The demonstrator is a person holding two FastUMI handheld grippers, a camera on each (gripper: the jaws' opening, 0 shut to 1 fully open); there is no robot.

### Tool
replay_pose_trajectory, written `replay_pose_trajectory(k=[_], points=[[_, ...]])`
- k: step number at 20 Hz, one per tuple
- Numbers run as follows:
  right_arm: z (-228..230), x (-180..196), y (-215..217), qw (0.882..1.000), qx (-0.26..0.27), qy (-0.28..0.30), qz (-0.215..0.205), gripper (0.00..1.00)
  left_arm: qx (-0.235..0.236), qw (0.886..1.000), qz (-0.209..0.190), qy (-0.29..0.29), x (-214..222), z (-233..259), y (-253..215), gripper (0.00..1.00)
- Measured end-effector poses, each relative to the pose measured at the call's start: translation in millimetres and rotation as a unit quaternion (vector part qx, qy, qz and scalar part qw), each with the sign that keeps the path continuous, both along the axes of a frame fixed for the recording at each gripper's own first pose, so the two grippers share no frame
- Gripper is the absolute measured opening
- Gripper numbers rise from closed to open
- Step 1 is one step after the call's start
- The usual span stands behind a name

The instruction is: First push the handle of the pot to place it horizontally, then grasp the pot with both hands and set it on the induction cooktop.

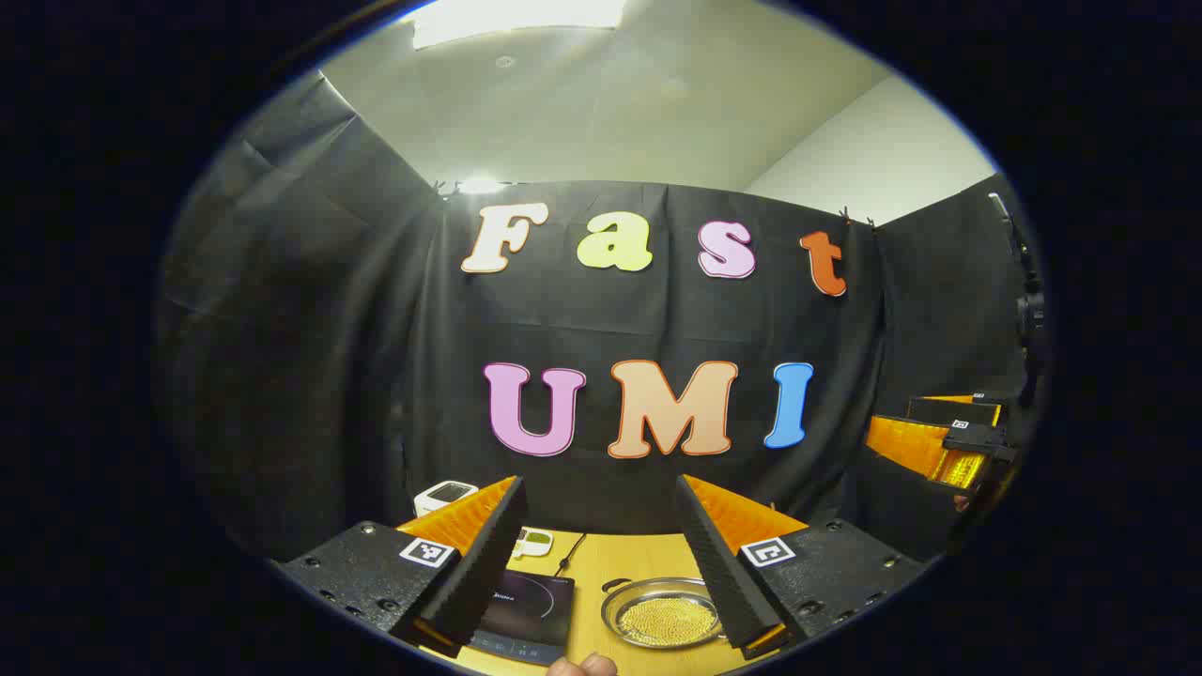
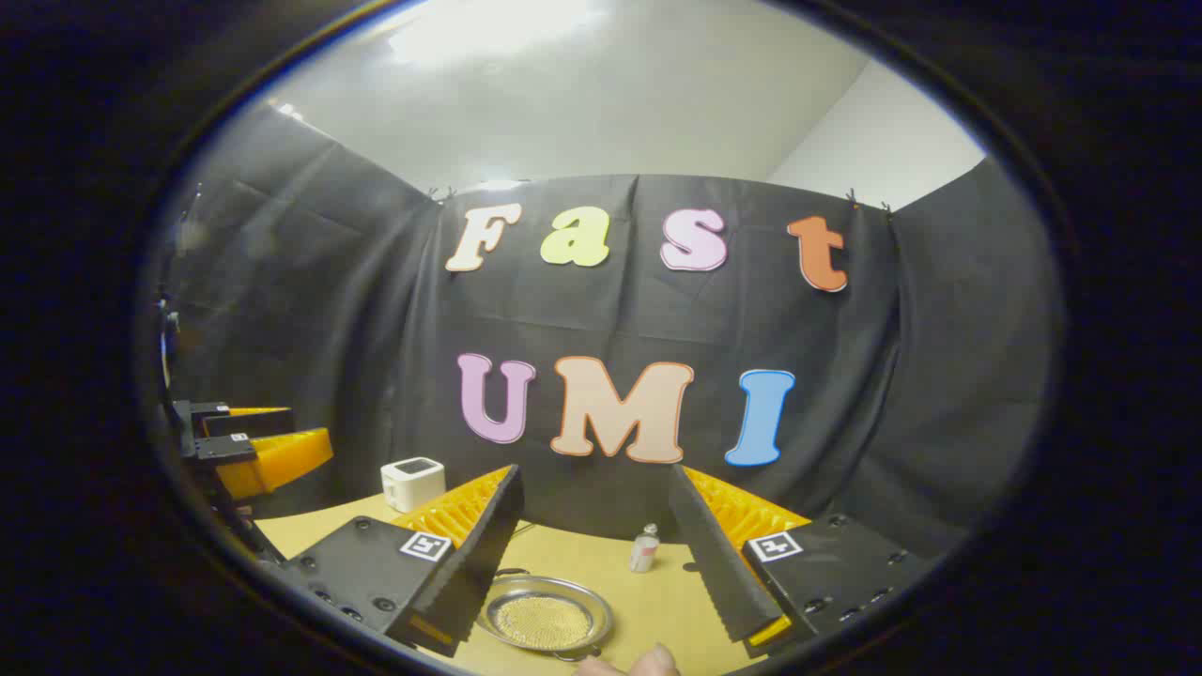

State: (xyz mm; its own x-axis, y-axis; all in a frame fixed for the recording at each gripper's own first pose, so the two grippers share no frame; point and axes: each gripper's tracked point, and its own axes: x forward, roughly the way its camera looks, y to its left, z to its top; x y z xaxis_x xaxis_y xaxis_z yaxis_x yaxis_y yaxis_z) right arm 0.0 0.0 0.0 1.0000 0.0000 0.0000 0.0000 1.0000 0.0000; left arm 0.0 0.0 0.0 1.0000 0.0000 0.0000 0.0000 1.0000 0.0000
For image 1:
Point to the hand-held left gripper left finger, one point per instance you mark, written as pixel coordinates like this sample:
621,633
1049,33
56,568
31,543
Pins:
484,563

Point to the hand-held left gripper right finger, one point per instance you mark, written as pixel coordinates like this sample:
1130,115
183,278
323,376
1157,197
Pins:
718,573

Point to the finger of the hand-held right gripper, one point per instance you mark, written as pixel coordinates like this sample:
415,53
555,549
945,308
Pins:
977,437
948,411

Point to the stainless steel pot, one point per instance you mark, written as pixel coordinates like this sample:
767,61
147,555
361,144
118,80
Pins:
657,591

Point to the black induction cooktop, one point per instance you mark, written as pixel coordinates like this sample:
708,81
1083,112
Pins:
535,610

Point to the white divided dish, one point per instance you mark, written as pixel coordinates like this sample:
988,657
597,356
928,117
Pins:
537,542

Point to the pile of yellow soybeans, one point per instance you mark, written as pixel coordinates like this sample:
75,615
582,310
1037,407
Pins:
667,622

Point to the white toaster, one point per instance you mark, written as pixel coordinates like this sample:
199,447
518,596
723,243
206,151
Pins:
441,498

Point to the ceiling light panel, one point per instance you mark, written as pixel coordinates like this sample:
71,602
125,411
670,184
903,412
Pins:
516,19

